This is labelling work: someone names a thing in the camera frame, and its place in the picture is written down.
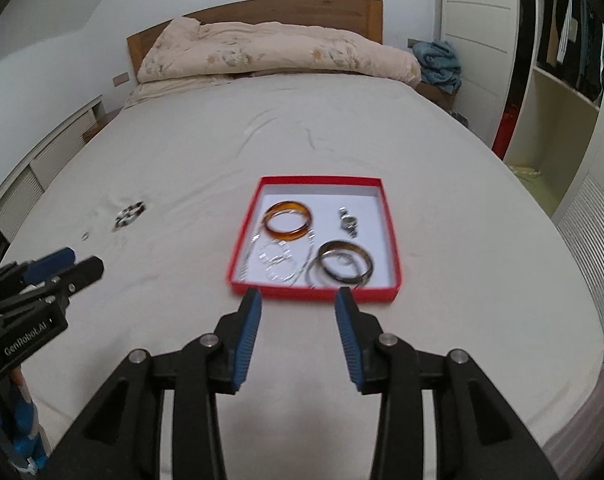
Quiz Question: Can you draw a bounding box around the low white cabinet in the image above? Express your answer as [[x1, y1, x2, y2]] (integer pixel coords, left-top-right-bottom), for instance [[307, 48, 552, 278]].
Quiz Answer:
[[0, 94, 108, 266]]

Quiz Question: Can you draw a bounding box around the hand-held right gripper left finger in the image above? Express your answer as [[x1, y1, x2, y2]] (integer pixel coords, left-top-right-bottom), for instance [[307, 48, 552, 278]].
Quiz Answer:
[[57, 287, 263, 480]]

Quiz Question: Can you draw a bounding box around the blue cloth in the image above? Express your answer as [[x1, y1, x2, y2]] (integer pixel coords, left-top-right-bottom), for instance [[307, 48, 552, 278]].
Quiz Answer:
[[412, 40, 462, 95]]

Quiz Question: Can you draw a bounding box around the white wardrobe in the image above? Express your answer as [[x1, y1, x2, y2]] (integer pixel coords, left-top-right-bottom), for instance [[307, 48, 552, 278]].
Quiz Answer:
[[439, 0, 527, 146]]

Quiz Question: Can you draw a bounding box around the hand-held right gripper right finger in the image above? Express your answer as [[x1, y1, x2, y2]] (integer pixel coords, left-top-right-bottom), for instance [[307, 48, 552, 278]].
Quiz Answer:
[[334, 287, 557, 480]]

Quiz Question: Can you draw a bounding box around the red cardboard box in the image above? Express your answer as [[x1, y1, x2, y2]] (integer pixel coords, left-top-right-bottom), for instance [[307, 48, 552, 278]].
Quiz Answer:
[[226, 175, 399, 305]]

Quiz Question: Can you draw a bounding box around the amber bangle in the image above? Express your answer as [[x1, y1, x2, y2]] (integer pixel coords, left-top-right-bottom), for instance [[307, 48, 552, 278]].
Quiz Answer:
[[262, 201, 313, 242]]

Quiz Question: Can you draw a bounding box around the cream floral duvet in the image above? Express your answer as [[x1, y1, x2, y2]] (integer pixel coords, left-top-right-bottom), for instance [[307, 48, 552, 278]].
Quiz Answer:
[[136, 16, 423, 86]]

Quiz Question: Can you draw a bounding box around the wooden headboard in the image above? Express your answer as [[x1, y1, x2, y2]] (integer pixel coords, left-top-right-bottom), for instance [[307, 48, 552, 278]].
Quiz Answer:
[[127, 0, 384, 78]]

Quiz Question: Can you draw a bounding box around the yellow-green cloth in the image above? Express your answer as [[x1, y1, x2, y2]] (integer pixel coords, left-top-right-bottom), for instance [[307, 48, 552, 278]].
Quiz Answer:
[[506, 162, 545, 181]]

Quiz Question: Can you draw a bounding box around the dark brown bangle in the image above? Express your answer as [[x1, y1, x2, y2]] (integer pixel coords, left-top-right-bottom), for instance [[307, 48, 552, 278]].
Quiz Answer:
[[316, 241, 375, 287]]

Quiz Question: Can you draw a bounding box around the silver chain necklace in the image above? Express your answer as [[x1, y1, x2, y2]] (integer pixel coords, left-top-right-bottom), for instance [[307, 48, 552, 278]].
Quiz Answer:
[[239, 232, 317, 288]]

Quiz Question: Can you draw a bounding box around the thin silver bangle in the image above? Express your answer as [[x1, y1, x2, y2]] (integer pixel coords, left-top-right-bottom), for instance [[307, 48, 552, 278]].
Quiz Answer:
[[305, 255, 369, 290]]

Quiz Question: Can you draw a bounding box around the silver wristwatch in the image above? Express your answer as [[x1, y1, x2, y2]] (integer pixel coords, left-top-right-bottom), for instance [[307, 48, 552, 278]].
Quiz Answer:
[[338, 206, 359, 237]]

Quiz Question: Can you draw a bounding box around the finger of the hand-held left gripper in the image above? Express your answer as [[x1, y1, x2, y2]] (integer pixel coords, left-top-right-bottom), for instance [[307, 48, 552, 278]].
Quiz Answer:
[[0, 255, 106, 332], [0, 247, 77, 307]]

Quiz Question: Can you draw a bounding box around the cream pillow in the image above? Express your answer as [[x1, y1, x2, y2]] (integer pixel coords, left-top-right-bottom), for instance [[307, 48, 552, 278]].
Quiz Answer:
[[124, 74, 233, 107]]

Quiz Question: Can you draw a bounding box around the row of hanging clothes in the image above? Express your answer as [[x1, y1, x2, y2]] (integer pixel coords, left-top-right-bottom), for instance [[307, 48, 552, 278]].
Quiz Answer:
[[536, 0, 604, 106]]

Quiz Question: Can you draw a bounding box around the black white beaded bracelet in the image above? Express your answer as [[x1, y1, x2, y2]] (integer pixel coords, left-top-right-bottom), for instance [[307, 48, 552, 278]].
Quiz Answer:
[[114, 201, 147, 227]]

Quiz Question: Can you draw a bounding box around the white open shelf unit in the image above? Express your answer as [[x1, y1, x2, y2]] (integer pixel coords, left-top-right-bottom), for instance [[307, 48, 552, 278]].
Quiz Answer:
[[502, 0, 604, 351]]

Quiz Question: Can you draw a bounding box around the sparkly silver bracelet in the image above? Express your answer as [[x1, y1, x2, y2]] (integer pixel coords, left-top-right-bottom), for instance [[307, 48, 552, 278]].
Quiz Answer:
[[262, 241, 299, 274]]

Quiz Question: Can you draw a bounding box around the red bag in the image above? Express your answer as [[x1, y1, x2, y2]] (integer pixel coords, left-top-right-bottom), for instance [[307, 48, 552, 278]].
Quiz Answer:
[[492, 105, 520, 161]]

